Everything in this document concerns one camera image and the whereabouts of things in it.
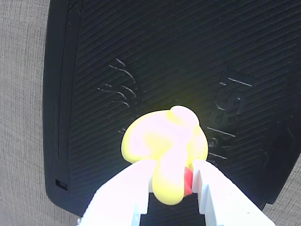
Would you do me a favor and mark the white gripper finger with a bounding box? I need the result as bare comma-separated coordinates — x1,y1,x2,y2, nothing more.
77,159,158,226
190,159,276,226

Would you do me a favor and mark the yellow rubber duck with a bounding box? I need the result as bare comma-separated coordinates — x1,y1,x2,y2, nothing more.
120,105,209,206

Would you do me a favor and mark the black plastic tray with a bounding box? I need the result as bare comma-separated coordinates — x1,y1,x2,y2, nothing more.
43,0,301,226

